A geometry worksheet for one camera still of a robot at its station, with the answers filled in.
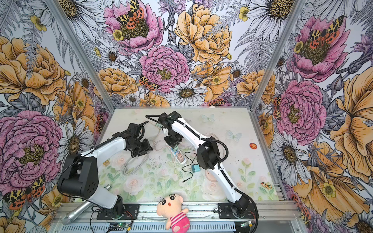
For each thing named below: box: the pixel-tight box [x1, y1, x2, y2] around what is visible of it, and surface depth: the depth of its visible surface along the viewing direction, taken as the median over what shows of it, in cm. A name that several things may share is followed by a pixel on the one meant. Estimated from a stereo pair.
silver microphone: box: [61, 200, 93, 226], surface depth 73 cm
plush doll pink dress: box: [156, 193, 190, 233], surface depth 70 cm
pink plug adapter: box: [177, 153, 185, 163], surface depth 89 cm
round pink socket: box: [204, 169, 218, 183], surface depth 85 cm
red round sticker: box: [249, 142, 258, 150], surface depth 101 cm
